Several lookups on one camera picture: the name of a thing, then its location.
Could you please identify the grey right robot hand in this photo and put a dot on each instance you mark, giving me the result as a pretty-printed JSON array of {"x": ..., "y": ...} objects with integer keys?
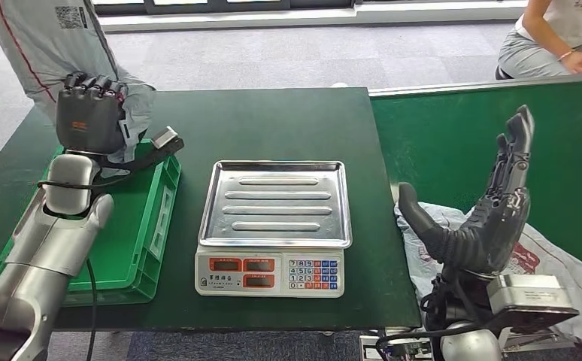
[{"x": 485, "y": 239}]

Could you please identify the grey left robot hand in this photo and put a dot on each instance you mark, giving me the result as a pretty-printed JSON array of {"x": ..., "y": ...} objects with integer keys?
[{"x": 89, "y": 119}]

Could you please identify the dark window frame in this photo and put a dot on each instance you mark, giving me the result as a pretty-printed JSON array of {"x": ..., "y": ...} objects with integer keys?
[{"x": 271, "y": 6}]

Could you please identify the steel weighing tray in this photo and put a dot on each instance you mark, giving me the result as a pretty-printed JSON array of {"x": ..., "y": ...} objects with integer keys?
[{"x": 276, "y": 204}]

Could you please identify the white electronic scale body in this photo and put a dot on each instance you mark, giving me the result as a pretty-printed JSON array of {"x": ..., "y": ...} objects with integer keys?
[{"x": 281, "y": 276}]

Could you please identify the dark green table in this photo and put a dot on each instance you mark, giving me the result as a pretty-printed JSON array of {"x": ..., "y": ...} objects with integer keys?
[{"x": 271, "y": 124}]

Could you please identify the green conveyor belt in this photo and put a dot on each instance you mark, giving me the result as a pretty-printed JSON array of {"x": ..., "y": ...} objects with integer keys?
[{"x": 445, "y": 144}]

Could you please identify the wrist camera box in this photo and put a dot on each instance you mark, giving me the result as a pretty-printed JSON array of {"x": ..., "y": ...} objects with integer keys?
[
  {"x": 164, "y": 139},
  {"x": 525, "y": 299}
]

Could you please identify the person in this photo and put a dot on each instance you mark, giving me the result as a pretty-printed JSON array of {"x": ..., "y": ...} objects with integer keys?
[{"x": 560, "y": 25}]

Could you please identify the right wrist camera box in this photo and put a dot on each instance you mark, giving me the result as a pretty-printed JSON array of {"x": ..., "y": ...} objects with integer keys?
[{"x": 525, "y": 299}]

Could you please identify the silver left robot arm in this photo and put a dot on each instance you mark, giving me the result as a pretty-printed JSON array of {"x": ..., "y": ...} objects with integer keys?
[{"x": 47, "y": 249}]

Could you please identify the green plastic crate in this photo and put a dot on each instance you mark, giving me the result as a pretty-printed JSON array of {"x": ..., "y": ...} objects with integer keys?
[{"x": 126, "y": 239}]

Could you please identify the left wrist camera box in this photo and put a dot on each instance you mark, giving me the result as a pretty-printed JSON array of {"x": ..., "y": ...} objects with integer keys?
[{"x": 164, "y": 139}]

